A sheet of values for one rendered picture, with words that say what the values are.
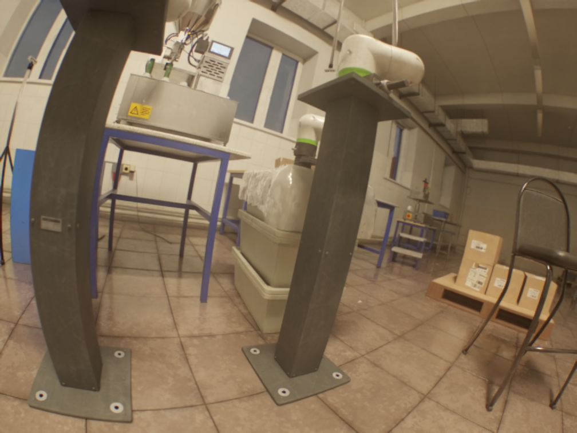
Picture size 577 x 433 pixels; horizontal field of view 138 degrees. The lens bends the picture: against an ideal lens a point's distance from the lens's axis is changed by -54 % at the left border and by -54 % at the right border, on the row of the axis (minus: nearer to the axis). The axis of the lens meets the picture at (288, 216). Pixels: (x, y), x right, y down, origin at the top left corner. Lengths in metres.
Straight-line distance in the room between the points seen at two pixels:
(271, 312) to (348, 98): 0.82
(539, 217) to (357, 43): 1.13
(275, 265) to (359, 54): 0.79
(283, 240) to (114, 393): 0.74
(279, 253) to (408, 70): 0.79
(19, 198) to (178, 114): 0.99
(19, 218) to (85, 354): 1.01
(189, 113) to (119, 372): 1.09
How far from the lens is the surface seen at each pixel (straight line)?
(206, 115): 1.24
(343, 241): 0.68
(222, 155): 1.09
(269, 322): 1.03
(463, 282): 2.32
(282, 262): 0.92
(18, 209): 1.53
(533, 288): 2.29
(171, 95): 1.24
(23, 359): 0.93
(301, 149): 0.98
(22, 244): 1.57
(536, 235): 1.35
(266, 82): 3.86
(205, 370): 0.84
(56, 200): 0.53
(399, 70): 0.84
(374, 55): 0.82
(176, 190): 2.85
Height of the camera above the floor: 0.58
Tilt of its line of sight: 5 degrees down
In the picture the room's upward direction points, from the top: 11 degrees clockwise
